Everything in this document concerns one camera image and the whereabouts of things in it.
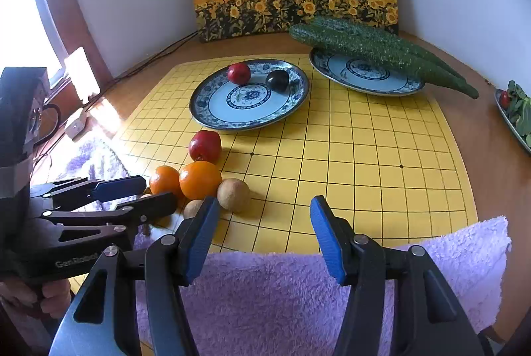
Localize blue white patterned plate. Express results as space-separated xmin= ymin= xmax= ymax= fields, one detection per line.
xmin=309 ymin=48 xmax=426 ymax=97
xmin=189 ymin=59 xmax=311 ymax=131

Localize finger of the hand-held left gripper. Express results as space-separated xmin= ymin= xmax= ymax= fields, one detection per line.
xmin=31 ymin=175 xmax=147 ymax=211
xmin=41 ymin=192 xmax=178 ymax=253

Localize green cucumber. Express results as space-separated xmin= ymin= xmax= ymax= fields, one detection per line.
xmin=311 ymin=16 xmax=465 ymax=80
xmin=289 ymin=24 xmax=479 ymax=99

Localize long black cable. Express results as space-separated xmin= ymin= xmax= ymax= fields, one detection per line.
xmin=81 ymin=30 xmax=200 ymax=108

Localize red apple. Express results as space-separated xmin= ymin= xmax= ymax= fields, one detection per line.
xmin=188 ymin=130 xmax=222 ymax=163
xmin=227 ymin=63 xmax=252 ymax=85

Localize dark purple plum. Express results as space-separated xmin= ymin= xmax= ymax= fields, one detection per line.
xmin=265 ymin=70 xmax=290 ymax=93

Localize window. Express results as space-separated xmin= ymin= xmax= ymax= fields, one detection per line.
xmin=0 ymin=0 xmax=69 ymax=87

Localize purple fluffy towel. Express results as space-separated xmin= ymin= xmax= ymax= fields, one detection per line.
xmin=45 ymin=132 xmax=513 ymax=356

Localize yellow grid game board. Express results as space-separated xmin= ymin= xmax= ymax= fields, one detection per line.
xmin=112 ymin=53 xmax=480 ymax=255

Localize black looped cable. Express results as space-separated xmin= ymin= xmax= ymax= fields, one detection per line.
xmin=35 ymin=103 xmax=63 ymax=145

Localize plate with dark rim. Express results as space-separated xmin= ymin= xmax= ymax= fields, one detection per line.
xmin=493 ymin=88 xmax=531 ymax=155

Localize white power adapter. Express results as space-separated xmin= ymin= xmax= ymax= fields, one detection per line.
xmin=64 ymin=109 xmax=89 ymax=140

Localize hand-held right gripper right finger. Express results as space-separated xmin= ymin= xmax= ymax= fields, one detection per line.
xmin=310 ymin=195 xmax=486 ymax=356

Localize small brown round fruit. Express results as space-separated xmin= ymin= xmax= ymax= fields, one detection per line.
xmin=183 ymin=199 xmax=205 ymax=220

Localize person's left hand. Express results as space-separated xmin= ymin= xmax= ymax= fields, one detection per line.
xmin=0 ymin=279 xmax=71 ymax=319

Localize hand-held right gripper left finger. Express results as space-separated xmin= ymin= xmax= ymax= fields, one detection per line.
xmin=50 ymin=196 xmax=221 ymax=356

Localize large orange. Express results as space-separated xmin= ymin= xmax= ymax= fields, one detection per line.
xmin=179 ymin=161 xmax=223 ymax=201

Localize green leafy vegetables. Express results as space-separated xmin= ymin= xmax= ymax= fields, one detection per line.
xmin=507 ymin=81 xmax=531 ymax=147

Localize small orange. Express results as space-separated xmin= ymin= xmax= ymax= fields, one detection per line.
xmin=149 ymin=165 xmax=183 ymax=198

